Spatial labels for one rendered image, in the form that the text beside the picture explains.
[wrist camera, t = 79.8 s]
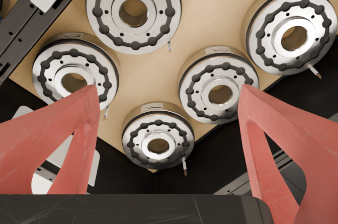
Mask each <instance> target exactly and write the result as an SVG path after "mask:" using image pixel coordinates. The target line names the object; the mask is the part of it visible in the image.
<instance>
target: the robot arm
mask: <svg viewBox="0 0 338 224"><path fill-rule="evenodd" d="M238 118H239V126H240V133H241V140H242V146H243V152H244V157H245V161H246V166H247V171H248V176H249V181H250V186H251V191H252V196H248V195H218V194H86V192H87V187H88V182H89V177H90V172H91V167H92V162H93V157H94V152H95V147H96V141H97V134H98V126H99V119H100V103H99V97H98V91H97V86H96V85H88V86H86V87H84V88H82V89H80V90H78V91H76V92H74V93H72V94H70V95H68V96H66V97H64V98H62V99H60V100H58V101H56V102H54V103H52V104H50V105H48V106H46V107H43V108H40V109H38V110H35V111H32V112H30V113H27V114H24V115H22V116H19V117H16V118H14V119H11V120H8V121H6V122H3V123H0V224H338V123H336V122H334V121H331V120H328V119H326V118H323V117H320V116H318V115H315V114H312V113H310V112H307V111H304V110H302V109H299V108H296V107H294V106H291V105H289V104H287V103H285V102H283V101H281V100H279V99H277V98H275V97H273V96H271V95H269V94H267V93H265V92H263V91H261V90H259V89H257V88H255V87H253V86H251V85H249V84H243V85H242V86H241V91H240V97H239V103H238ZM73 132H74V135H73V137H72V140H71V143H70V145H69V148H68V151H67V154H66V156H65V159H64V162H63V164H62V166H61V168H60V170H59V172H58V174H57V176H56V178H55V179H54V181H53V183H52V185H51V186H50V188H49V190H48V192H47V194H33V192H32V179H33V175H34V173H35V171H36V169H37V168H38V167H39V166H40V165H41V164H42V163H43V162H44V161H45V160H46V159H47V158H48V157H49V156H50V155H51V154H52V153H53V152H54V151H55V150H56V149H57V148H58V147H59V146H60V145H61V144H62V143H63V142H64V141H65V140H66V139H67V138H68V137H69V136H70V135H71V134H72V133H73ZM264 132H265V133H266V134H267V135H268V136H269V137H270V138H271V139H272V140H273V141H274V142H275V143H276V144H277V145H278V146H279V147H280V148H281V149H282V150H283V151H284V152H285V153H286V154H287V155H288V156H289V157H290V158H291V159H292V160H293V161H294V162H295V163H296V164H297V165H298V166H299V167H300V168H301V169H302V170H303V172H304V174H305V177H306V183H307V188H306V192H305V195H304V197H303V199H302V202H301V204H300V207H299V205H298V203H297V202H296V200H295V198H294V196H293V195H292V193H291V191H290V189H289V188H288V186H287V184H286V182H285V181H284V179H283V177H282V175H281V174H280V172H279V170H278V168H277V166H276V163H275V161H274V158H273V156H272V153H271V150H270V148H269V145H268V142H267V139H266V137H265V134H264Z"/></svg>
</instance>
